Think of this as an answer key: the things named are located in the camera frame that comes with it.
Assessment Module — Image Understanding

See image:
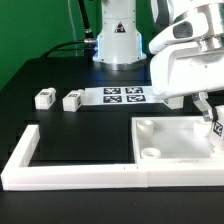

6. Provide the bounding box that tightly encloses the white L-shaped obstacle fixture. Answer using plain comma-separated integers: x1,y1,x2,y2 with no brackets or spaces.
1,125,224,191

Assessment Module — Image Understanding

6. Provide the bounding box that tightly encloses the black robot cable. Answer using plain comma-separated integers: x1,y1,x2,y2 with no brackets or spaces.
41,0,98,58

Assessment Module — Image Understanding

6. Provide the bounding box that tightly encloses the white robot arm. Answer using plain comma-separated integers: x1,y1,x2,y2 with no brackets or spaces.
93,0,224,122

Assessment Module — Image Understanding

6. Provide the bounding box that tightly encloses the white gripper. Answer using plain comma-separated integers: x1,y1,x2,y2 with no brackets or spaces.
149,13,224,122

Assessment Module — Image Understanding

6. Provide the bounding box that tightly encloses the white AprilTag marker sheet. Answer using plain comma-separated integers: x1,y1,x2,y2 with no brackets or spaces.
84,86,159,106

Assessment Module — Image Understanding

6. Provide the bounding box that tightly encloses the thin white cable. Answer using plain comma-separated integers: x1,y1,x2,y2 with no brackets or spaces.
67,0,78,57

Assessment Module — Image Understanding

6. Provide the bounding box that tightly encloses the white square tabletop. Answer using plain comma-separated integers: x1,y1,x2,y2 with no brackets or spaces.
131,116,224,164

